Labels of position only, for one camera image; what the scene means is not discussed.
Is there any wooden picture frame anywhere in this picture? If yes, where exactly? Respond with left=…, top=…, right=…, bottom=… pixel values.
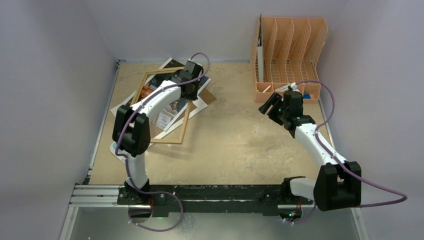
left=131, top=66, right=191, bottom=145

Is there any cat photo print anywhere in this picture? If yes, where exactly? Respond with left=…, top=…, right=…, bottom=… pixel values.
left=137, top=71, right=213, bottom=132

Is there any brown backing board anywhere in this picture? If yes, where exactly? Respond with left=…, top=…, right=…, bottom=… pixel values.
left=162, top=76, right=216, bottom=132

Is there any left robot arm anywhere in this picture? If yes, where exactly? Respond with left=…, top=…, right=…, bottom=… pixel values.
left=112, top=59, right=207, bottom=205

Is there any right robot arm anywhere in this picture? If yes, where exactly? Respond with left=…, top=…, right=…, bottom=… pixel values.
left=258, top=90, right=362, bottom=211

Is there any white marker pen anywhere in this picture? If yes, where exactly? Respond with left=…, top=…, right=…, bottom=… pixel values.
left=274, top=83, right=297, bottom=93

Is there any orange desk file organizer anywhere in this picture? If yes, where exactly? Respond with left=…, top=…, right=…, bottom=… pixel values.
left=250, top=16, right=329, bottom=103

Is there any white folder in organizer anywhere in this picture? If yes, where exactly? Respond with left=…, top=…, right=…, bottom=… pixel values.
left=256, top=14, right=265, bottom=83

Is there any blue white tape dispenser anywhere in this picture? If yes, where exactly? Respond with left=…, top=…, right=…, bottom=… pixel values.
left=109, top=142, right=125, bottom=164

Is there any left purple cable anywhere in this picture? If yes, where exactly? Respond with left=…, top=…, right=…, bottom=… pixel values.
left=114, top=52, right=212, bottom=232

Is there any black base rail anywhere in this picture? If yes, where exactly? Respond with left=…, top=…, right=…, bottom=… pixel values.
left=68, top=183, right=360, bottom=220

